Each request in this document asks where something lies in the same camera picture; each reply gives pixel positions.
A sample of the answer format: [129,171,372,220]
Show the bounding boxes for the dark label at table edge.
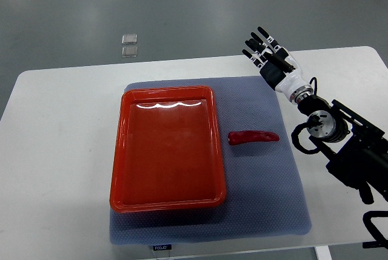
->
[362,241,384,249]

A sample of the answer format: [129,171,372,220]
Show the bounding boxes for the red plastic tray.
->
[110,85,226,213]

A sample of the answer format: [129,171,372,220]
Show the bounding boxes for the upper floor outlet plate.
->
[121,33,138,45]

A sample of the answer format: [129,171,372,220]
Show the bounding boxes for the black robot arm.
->
[291,78,387,205]

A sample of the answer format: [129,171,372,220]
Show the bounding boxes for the red pepper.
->
[228,130,279,145]

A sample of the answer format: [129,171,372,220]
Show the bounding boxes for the blue-grey mesh mat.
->
[110,76,311,245]

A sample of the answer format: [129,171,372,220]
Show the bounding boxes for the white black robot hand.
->
[242,27,313,104]

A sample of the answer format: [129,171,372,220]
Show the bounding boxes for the white table leg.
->
[314,245,332,260]

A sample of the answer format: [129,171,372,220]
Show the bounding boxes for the black label tag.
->
[153,244,172,252]

